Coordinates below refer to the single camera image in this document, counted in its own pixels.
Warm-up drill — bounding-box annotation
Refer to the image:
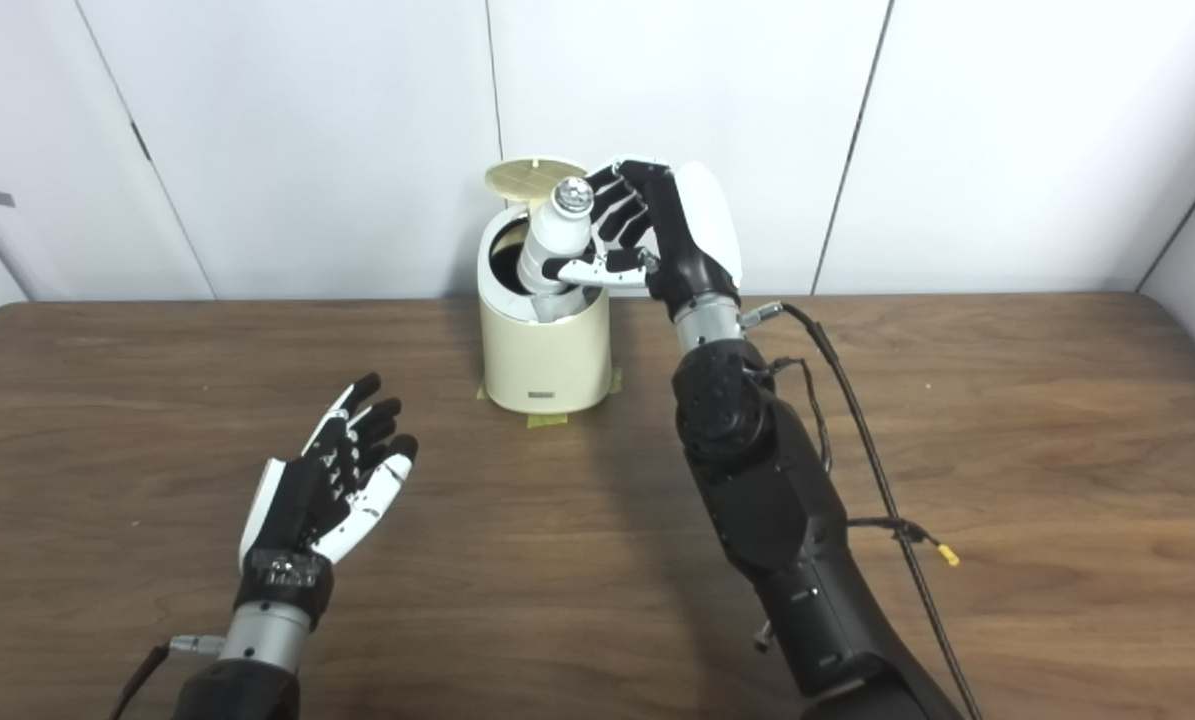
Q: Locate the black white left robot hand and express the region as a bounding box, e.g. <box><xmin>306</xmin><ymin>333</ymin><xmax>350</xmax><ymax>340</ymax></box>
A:
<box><xmin>234</xmin><ymin>373</ymin><xmax>420</xmax><ymax>626</ymax></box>

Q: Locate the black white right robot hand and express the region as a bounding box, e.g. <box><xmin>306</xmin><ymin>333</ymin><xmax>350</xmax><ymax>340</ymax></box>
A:
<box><xmin>542</xmin><ymin>157</ymin><xmax>744</xmax><ymax>321</ymax></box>

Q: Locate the small white plastic bottle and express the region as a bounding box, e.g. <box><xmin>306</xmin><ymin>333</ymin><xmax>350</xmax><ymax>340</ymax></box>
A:
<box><xmin>515</xmin><ymin>177</ymin><xmax>595</xmax><ymax>323</ymax></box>

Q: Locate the cream round bin lid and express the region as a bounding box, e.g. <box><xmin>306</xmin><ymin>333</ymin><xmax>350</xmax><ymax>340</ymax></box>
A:
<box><xmin>484</xmin><ymin>156</ymin><xmax>588</xmax><ymax>206</ymax></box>

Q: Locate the cream-colored cylindrical bin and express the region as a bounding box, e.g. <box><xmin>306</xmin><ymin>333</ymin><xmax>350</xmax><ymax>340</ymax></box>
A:
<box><xmin>477</xmin><ymin>205</ymin><xmax>613</xmax><ymax>414</ymax></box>

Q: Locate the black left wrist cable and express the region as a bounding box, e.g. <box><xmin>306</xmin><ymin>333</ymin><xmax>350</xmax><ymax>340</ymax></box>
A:
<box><xmin>107</xmin><ymin>633</ymin><xmax>228</xmax><ymax>720</ymax></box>

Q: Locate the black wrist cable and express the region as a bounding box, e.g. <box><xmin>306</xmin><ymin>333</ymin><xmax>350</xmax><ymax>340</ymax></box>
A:
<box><xmin>107</xmin><ymin>633</ymin><xmax>228</xmax><ymax>720</ymax></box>
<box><xmin>742</xmin><ymin>302</ymin><xmax>983</xmax><ymax>720</ymax></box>

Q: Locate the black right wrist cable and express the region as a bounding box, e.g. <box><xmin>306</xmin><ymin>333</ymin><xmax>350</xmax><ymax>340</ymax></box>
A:
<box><xmin>742</xmin><ymin>302</ymin><xmax>983</xmax><ymax>720</ymax></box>

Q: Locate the thin cable with yellow tip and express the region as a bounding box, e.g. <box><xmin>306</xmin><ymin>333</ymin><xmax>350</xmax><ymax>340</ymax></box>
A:
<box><xmin>757</xmin><ymin>358</ymin><xmax>961</xmax><ymax>568</ymax></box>

